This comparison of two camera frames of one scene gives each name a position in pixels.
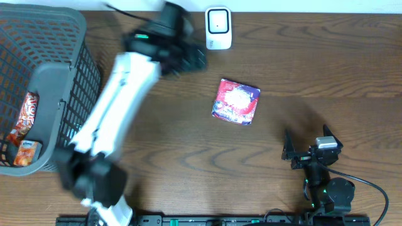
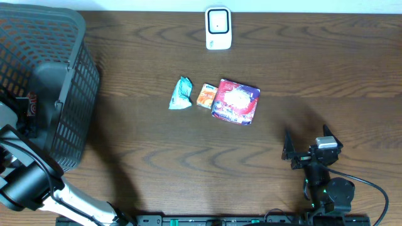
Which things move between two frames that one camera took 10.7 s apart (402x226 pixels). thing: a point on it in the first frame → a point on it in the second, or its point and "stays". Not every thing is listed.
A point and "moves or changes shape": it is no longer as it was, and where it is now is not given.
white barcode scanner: [218, 27] stays
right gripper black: [288, 151] stays
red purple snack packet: [235, 102] stays
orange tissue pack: [28, 152] moves or changes shape
